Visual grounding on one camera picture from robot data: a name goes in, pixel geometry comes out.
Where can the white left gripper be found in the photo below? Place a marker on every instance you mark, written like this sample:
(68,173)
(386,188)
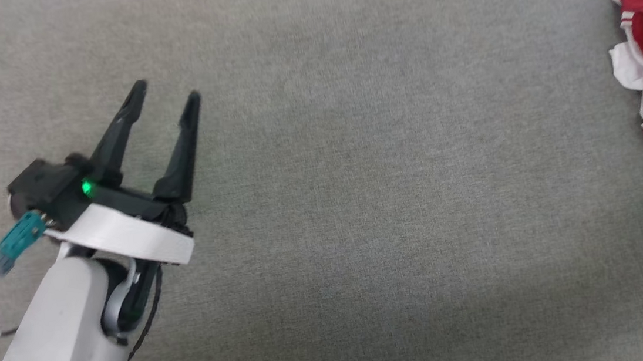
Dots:
(138,233)

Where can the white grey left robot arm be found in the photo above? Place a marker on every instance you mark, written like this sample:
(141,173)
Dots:
(60,347)

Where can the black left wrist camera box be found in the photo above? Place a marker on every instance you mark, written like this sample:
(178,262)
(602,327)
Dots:
(45,186)

